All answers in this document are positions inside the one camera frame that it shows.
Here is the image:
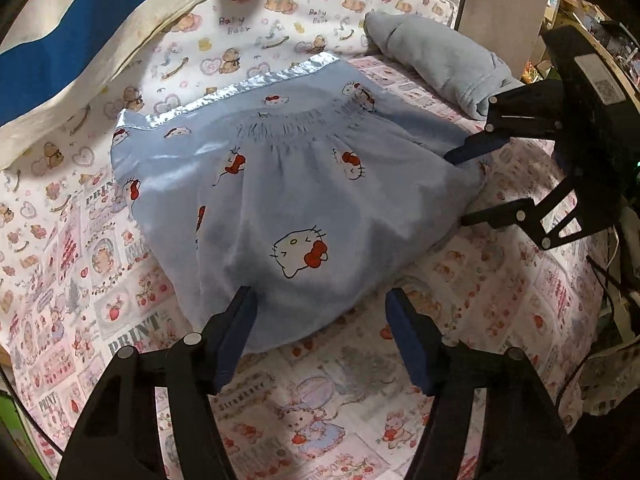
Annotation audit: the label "striped hanging blanket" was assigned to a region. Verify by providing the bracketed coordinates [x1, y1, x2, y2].
[0, 0, 246, 171]

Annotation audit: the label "light blue cat-print pants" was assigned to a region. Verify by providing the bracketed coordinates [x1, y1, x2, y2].
[109, 52, 488, 353]

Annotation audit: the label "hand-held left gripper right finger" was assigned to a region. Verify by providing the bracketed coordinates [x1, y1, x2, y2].
[385, 287, 582, 480]

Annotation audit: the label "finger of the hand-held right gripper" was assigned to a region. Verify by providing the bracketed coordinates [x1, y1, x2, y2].
[460, 171, 598, 253]
[443, 79, 566, 166]

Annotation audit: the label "bear and heart print sheet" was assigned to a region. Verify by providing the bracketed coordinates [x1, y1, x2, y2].
[0, 0, 461, 271]

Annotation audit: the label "patchwork strawberry print bed sheet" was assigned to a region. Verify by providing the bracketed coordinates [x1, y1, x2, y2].
[0, 55, 617, 480]

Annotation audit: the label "wooden cabinet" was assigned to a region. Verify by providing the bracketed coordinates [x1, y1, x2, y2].
[457, 0, 557, 55]

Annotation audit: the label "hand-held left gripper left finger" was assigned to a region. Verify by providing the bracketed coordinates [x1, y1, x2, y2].
[57, 286, 259, 480]

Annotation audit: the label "black cable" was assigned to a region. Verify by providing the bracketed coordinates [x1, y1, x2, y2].
[585, 254, 640, 343]

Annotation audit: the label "grey folded cloth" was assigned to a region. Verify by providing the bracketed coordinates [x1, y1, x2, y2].
[364, 10, 523, 121]

